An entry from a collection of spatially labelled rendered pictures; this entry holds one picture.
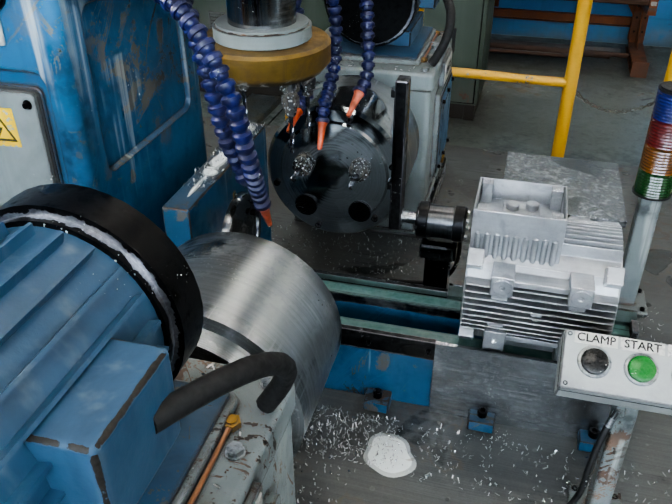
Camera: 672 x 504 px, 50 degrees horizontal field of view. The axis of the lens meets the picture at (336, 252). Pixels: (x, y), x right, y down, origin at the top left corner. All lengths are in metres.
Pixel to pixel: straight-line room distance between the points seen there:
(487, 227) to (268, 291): 0.33
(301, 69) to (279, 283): 0.28
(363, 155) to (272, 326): 0.55
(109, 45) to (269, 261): 0.38
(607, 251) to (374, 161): 0.44
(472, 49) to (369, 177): 2.97
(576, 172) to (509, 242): 0.68
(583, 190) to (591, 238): 0.56
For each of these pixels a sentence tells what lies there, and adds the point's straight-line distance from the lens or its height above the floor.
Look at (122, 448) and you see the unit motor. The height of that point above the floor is 1.29.
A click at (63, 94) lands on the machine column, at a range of 0.95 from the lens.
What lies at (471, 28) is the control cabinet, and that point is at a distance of 4.17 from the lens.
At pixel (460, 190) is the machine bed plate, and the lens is 1.77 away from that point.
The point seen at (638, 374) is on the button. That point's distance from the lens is 0.87.
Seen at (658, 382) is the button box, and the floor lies 1.06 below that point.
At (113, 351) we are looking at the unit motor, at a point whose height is 1.31.
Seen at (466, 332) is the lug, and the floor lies 0.96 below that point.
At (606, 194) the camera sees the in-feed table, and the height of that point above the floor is 0.92.
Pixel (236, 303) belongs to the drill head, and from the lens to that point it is 0.76.
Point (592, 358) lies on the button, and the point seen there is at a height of 1.07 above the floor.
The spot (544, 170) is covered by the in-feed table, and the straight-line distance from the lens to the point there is 1.64.
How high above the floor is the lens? 1.60
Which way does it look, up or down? 32 degrees down
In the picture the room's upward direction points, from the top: straight up
